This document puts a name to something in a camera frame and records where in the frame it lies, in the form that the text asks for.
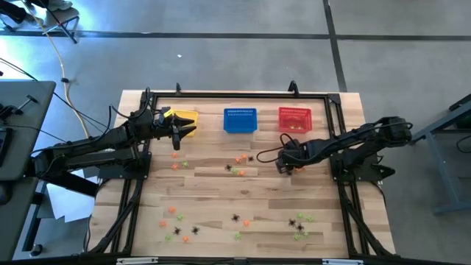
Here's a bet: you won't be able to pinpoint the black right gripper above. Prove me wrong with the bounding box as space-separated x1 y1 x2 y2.
275 141 311 176

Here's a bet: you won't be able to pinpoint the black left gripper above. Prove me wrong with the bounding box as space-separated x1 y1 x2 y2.
145 108 197 151

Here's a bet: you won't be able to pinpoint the yellow plastic mesh basket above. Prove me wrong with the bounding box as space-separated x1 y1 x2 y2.
171 109 199 138

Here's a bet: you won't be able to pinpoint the red plastic mesh basket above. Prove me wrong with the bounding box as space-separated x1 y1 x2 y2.
277 106 313 134

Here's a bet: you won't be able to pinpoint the blue plastic mesh basket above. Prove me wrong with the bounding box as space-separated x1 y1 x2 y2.
223 107 258 134

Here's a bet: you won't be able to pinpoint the black diagonal stand beam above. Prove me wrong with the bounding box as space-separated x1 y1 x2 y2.
32 169 101 199

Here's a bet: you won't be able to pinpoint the white paper sheets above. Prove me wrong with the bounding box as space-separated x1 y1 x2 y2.
46 168 99 224

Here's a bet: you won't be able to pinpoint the black tripod stand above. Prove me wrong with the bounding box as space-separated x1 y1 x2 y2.
36 0 81 45

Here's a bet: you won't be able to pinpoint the grey side table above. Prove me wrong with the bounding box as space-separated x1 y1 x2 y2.
0 79 57 182

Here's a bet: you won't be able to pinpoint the person's shoe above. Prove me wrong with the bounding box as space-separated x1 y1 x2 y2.
46 0 74 13

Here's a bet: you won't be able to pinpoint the black desk device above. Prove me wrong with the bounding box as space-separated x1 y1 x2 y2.
0 103 19 121

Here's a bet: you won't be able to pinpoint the grey desk surface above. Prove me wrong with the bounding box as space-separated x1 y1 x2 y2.
0 176 40 261

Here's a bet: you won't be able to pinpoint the person's leg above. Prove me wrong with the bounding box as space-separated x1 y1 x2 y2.
0 0 29 24

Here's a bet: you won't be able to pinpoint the silver edge bracket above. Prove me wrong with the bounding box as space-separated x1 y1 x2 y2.
116 256 159 265
322 258 364 265

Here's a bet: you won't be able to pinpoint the yellow floor cable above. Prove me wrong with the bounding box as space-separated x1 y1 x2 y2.
20 0 91 139

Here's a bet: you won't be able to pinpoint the blue-grey metal table frame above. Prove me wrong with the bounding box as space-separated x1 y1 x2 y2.
408 93 471 215

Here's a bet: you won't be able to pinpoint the black clamp handle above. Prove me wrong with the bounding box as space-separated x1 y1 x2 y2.
14 93 39 111

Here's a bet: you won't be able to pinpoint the black floor cable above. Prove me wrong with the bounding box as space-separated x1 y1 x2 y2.
0 57 113 143

